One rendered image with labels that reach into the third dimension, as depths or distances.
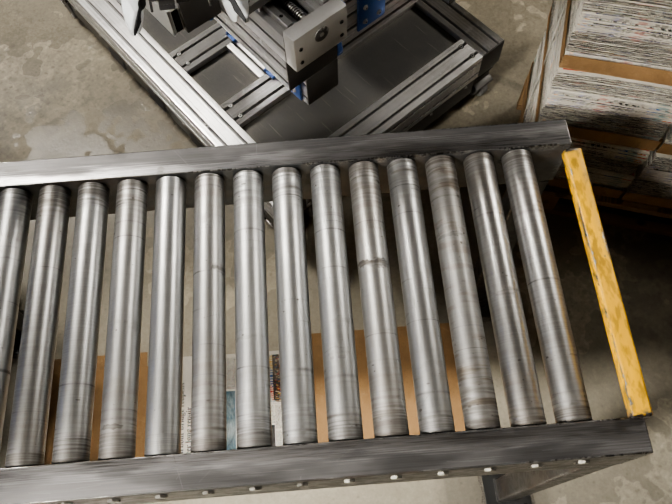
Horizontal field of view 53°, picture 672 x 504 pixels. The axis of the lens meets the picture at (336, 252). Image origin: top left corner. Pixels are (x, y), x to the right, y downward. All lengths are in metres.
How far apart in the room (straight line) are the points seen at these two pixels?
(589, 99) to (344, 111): 0.66
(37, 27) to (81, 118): 0.44
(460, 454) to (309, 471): 0.21
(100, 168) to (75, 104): 1.19
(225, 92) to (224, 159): 0.85
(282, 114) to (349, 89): 0.21
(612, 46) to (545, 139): 0.37
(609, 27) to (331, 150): 0.62
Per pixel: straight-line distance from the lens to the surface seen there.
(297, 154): 1.13
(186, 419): 1.82
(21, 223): 1.20
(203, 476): 0.97
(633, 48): 1.51
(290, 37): 1.32
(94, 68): 2.44
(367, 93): 1.95
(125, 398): 1.03
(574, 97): 1.62
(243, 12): 0.73
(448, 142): 1.15
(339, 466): 0.95
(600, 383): 1.91
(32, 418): 1.07
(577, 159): 1.15
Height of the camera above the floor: 1.75
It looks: 65 degrees down
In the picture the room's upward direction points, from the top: 3 degrees counter-clockwise
